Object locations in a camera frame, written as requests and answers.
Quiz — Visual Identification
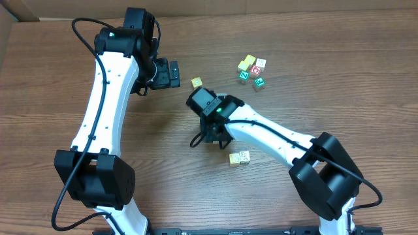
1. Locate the plain yellow wooden block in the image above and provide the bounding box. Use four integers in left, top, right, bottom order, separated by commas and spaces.
191, 77, 203, 89

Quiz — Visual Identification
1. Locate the yellow K wooden block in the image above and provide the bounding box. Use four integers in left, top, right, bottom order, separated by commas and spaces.
229, 153, 240, 166

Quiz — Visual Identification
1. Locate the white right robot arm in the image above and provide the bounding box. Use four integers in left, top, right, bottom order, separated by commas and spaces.
186, 87, 362, 234

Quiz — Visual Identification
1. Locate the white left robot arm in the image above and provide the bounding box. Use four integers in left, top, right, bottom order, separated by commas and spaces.
54, 7, 180, 234

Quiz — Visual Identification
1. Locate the green Z wooden block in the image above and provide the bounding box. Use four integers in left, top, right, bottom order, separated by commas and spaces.
237, 70, 249, 85

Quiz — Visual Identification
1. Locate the green E wooden block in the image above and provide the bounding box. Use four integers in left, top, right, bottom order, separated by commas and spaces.
253, 77, 266, 92

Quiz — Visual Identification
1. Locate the yellow block back left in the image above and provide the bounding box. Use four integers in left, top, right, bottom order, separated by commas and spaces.
237, 61, 251, 72

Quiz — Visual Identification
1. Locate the red apple wooden block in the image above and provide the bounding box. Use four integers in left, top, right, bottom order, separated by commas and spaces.
249, 65, 261, 78

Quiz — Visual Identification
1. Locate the yellow block back top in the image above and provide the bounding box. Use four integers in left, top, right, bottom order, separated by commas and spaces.
245, 54, 256, 65

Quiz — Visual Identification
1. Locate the white block red print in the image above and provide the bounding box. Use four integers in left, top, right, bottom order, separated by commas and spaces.
255, 58, 266, 72

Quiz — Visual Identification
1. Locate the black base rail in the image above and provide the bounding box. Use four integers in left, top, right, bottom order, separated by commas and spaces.
91, 226, 383, 235

